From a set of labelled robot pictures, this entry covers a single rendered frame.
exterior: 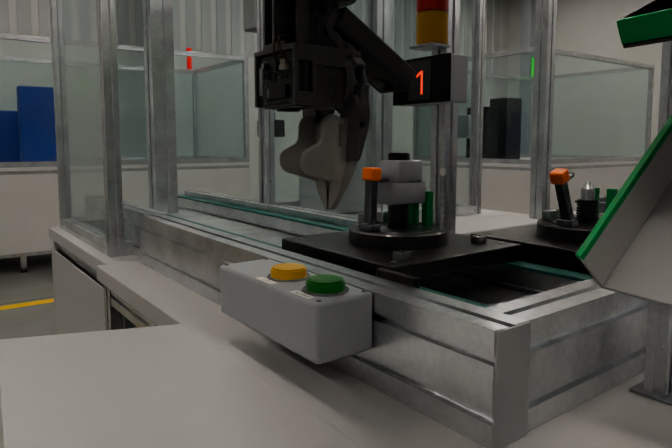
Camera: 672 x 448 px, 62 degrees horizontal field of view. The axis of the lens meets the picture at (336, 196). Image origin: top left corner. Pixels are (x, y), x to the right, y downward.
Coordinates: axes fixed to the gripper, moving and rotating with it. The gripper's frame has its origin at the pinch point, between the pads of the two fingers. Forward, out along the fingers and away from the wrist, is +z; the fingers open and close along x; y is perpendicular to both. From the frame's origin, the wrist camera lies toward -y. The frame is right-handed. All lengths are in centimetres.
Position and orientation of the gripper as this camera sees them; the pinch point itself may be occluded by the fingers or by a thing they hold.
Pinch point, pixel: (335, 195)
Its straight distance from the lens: 55.8
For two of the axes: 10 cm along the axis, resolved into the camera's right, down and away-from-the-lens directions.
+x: 6.0, 0.8, -7.9
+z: 0.0, 10.0, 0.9
